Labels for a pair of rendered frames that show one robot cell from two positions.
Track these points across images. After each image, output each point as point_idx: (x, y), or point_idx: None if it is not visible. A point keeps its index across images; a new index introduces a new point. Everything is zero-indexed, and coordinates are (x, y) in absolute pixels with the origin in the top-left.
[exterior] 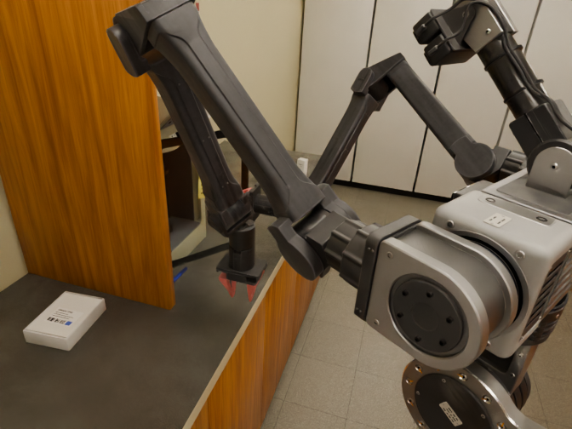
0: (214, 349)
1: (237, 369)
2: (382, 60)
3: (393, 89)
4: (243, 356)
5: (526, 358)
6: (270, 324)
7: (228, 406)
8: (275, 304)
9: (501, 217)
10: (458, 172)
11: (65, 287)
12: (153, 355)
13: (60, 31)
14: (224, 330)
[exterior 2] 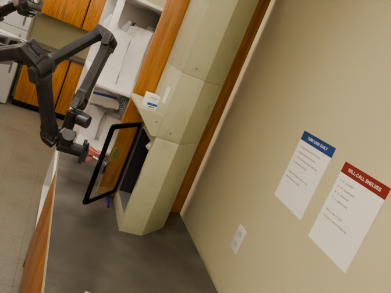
0: (63, 174)
1: (48, 223)
2: (42, 48)
3: (25, 63)
4: (48, 224)
5: None
6: (37, 275)
7: (44, 229)
8: (40, 271)
9: (7, 32)
10: None
11: None
12: (86, 175)
13: None
14: (63, 179)
